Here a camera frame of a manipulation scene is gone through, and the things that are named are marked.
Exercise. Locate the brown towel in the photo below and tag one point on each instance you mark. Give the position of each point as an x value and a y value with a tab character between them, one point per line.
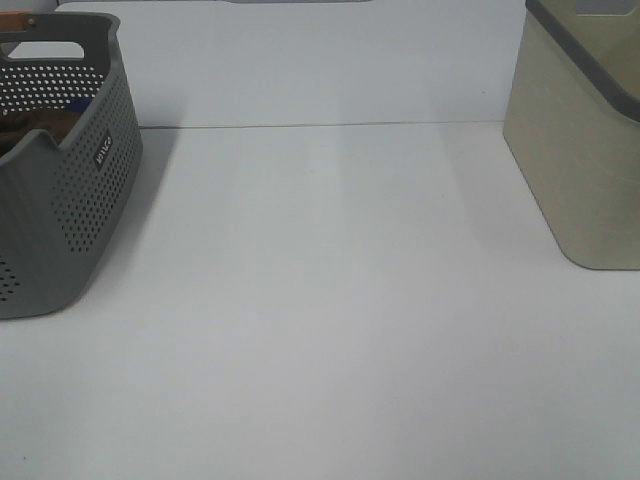
16	125

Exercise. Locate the grey perforated plastic basket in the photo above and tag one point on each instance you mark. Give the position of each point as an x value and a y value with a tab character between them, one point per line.
60	203

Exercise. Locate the blue cloth in basket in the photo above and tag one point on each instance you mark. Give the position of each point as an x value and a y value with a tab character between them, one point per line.
79	105

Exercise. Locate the beige plastic basket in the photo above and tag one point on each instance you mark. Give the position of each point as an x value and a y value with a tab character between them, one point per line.
572	125

